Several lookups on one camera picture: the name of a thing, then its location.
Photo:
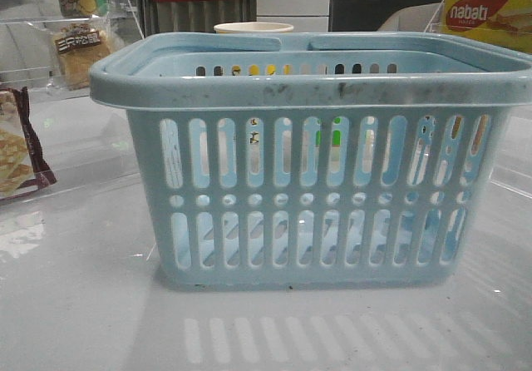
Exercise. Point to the clear acrylic shelf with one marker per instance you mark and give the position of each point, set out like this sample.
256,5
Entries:
512,169
30,32

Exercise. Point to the clear acrylic right shelf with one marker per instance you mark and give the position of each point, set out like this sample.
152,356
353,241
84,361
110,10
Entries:
512,169

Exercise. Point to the light blue plastic basket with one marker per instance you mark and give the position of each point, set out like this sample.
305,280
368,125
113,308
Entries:
319,159

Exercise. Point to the yellow nabati wafer box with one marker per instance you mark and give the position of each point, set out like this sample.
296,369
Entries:
504,23

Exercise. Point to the brown cracker snack bag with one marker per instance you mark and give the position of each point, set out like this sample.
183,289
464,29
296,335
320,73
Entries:
23,167

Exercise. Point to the clear acrylic left shelf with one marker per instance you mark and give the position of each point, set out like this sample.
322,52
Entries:
30,32

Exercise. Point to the paper cup behind basket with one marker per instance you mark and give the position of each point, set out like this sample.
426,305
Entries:
253,27

